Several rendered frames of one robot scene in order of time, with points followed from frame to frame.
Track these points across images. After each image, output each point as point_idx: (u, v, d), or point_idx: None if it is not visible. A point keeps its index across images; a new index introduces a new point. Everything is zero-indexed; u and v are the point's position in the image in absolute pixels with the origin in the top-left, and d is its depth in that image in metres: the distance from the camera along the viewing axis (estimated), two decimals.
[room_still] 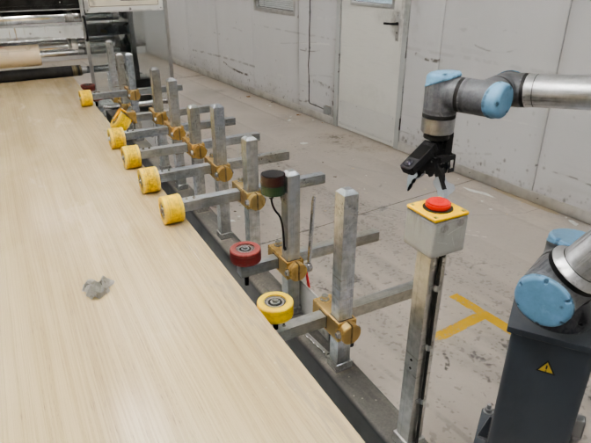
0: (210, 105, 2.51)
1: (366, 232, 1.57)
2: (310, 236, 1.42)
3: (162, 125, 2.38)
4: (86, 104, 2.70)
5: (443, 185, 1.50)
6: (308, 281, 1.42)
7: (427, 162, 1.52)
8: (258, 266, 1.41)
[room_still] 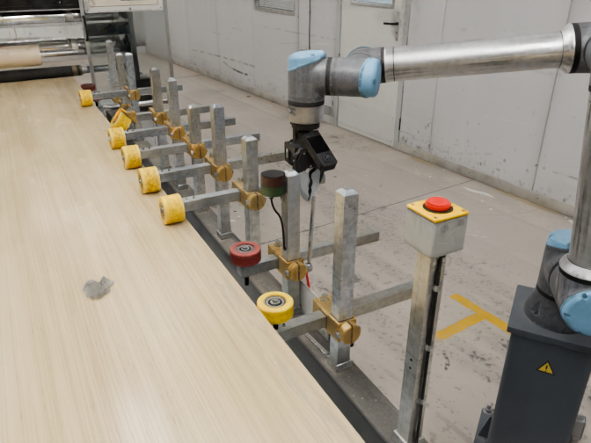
0: (210, 105, 2.51)
1: (366, 232, 1.57)
2: (310, 236, 1.42)
3: (162, 125, 2.38)
4: (86, 104, 2.70)
5: (321, 177, 1.42)
6: (308, 281, 1.42)
7: None
8: (258, 266, 1.41)
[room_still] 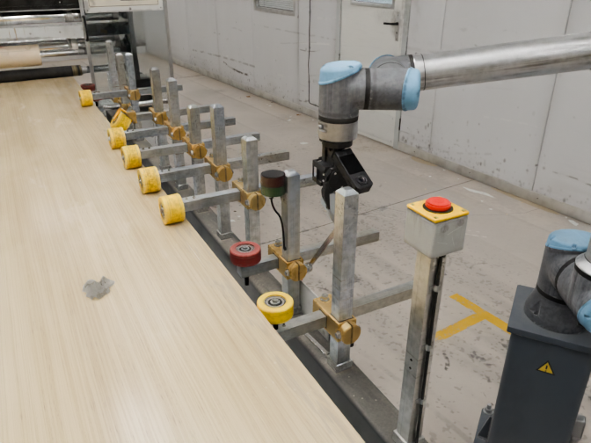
0: (210, 105, 2.51)
1: (366, 232, 1.57)
2: (322, 247, 1.37)
3: (162, 125, 2.38)
4: (86, 104, 2.70)
5: None
6: None
7: None
8: (258, 266, 1.41)
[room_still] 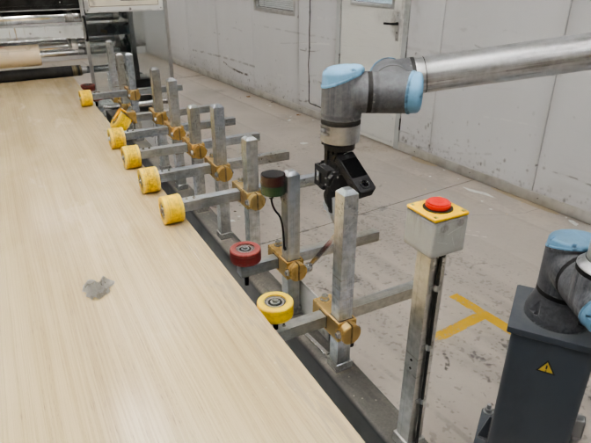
0: (210, 105, 2.51)
1: (366, 232, 1.57)
2: (323, 249, 1.37)
3: (162, 125, 2.38)
4: (86, 104, 2.70)
5: None
6: None
7: None
8: (258, 266, 1.41)
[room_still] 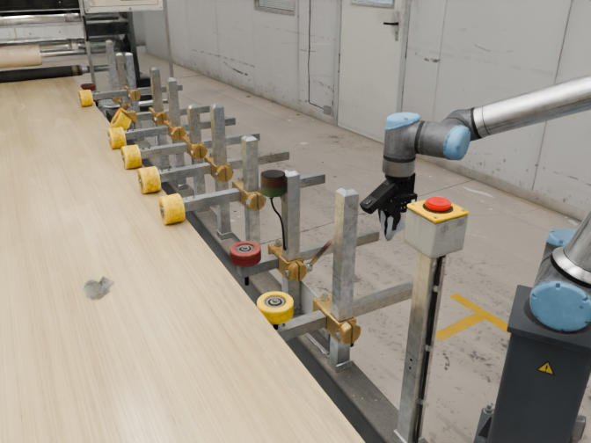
0: (210, 105, 2.51)
1: (366, 232, 1.57)
2: (323, 249, 1.37)
3: (162, 125, 2.38)
4: (86, 104, 2.70)
5: (394, 227, 1.57)
6: None
7: (388, 200, 1.55)
8: (258, 266, 1.41)
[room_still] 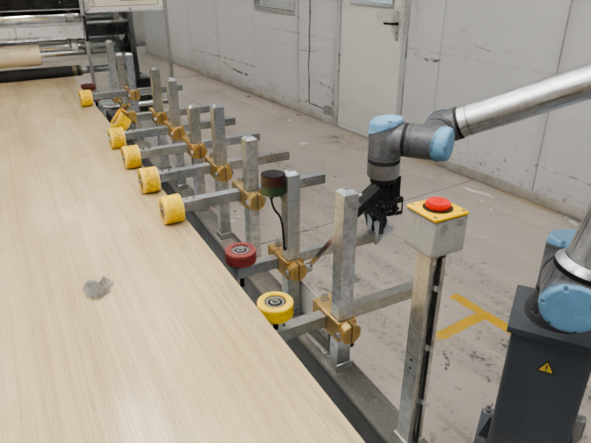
0: (210, 105, 2.51)
1: (362, 233, 1.56)
2: (323, 249, 1.37)
3: (162, 125, 2.38)
4: (86, 104, 2.70)
5: (381, 231, 1.55)
6: None
7: (374, 205, 1.53)
8: (253, 267, 1.41)
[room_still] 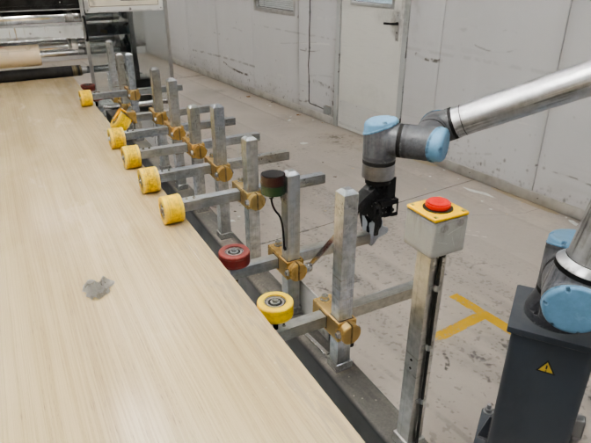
0: (210, 105, 2.51)
1: (357, 235, 1.56)
2: (323, 249, 1.37)
3: (162, 125, 2.38)
4: (86, 104, 2.70)
5: (375, 232, 1.54)
6: None
7: (368, 206, 1.52)
8: (247, 269, 1.40)
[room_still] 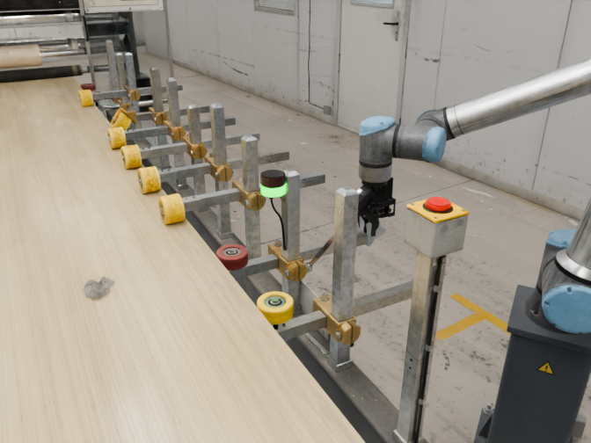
0: (210, 105, 2.51)
1: None
2: (323, 249, 1.37)
3: (162, 125, 2.38)
4: (86, 104, 2.70)
5: (373, 233, 1.53)
6: None
7: (366, 206, 1.52)
8: (244, 270, 1.39)
